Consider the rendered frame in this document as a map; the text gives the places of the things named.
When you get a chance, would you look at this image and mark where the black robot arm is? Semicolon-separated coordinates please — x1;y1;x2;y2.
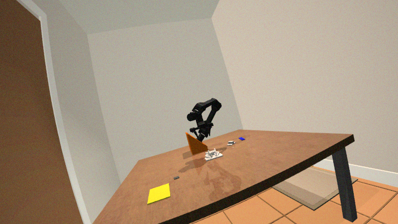
187;98;222;143

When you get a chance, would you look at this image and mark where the yellow flat plate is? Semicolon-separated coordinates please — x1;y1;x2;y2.
147;183;171;205

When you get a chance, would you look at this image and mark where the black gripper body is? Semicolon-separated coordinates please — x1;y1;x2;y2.
189;118;214;132

